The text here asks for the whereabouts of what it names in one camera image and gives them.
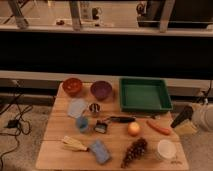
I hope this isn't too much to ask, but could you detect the blue paper cup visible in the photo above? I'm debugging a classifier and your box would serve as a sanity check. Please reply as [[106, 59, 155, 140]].
[[76, 116, 89, 133]]

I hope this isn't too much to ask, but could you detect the orange apple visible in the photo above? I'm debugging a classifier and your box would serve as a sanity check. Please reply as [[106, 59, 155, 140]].
[[127, 122, 141, 136]]

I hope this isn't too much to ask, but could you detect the orange carrot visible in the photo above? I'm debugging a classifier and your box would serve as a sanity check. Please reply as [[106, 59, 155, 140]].
[[146, 120, 171, 135]]

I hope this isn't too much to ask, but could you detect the black cables left floor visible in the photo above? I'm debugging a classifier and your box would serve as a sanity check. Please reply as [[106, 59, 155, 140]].
[[0, 83, 34, 171]]

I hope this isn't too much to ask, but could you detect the green plastic tray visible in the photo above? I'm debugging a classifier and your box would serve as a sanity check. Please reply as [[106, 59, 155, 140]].
[[119, 78, 173, 113]]

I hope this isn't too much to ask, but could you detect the red bowl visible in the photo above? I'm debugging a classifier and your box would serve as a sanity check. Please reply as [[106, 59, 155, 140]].
[[62, 78, 83, 96]]

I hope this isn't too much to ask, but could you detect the yellow corn husk toy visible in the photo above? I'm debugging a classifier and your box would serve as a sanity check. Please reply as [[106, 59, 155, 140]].
[[62, 136, 88, 151]]

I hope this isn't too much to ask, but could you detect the blue sponge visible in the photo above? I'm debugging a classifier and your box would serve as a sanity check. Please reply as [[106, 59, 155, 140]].
[[90, 140, 111, 164]]

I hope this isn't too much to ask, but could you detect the white round container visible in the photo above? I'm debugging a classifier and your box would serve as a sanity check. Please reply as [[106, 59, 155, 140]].
[[156, 139, 177, 161]]

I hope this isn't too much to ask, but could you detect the wooden table board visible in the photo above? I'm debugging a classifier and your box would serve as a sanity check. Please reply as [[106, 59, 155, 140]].
[[36, 88, 189, 171]]

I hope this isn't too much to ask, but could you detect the small metal cup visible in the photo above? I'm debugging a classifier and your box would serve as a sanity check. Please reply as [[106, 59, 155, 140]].
[[89, 103, 100, 117]]

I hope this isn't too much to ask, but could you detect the light blue plastic lid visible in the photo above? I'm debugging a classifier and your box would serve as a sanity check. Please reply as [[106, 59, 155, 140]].
[[67, 98, 87, 118]]

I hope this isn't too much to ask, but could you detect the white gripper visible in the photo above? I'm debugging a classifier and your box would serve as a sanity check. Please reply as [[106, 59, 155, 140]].
[[171, 103, 213, 135]]

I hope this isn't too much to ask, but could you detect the purple bowl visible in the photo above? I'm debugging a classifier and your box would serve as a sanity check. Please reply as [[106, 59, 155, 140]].
[[90, 81, 112, 100]]

